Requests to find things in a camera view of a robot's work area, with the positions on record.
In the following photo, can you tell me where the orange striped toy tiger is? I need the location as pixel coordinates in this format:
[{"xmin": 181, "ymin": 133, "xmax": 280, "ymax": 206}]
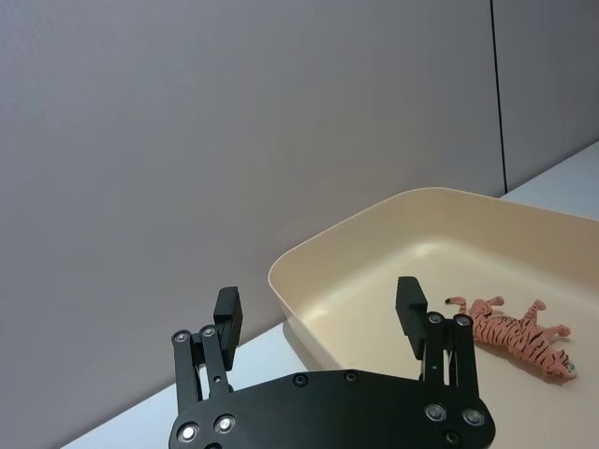
[{"xmin": 444, "ymin": 295, "xmax": 577, "ymax": 381}]

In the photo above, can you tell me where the cream plastic tray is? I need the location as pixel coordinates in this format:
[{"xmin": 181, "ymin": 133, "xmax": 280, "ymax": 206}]
[{"xmin": 268, "ymin": 187, "xmax": 599, "ymax": 449}]

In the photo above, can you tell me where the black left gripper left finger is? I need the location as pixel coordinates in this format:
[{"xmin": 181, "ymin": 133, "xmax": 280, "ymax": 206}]
[{"xmin": 170, "ymin": 285, "xmax": 245, "ymax": 414}]

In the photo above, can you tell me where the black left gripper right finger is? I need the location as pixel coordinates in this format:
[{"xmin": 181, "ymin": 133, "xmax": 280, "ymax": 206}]
[{"xmin": 395, "ymin": 275, "xmax": 484, "ymax": 398}]

